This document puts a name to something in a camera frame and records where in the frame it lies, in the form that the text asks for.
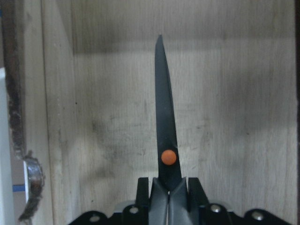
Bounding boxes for dark wooden drawer cabinet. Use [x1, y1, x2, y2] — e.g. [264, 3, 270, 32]
[0, 0, 300, 225]

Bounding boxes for grey orange scissors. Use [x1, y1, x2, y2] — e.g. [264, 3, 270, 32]
[149, 36, 192, 225]

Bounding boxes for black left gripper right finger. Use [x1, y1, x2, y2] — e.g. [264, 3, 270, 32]
[188, 178, 209, 225]

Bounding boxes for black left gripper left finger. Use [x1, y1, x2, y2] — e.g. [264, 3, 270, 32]
[135, 177, 150, 225]

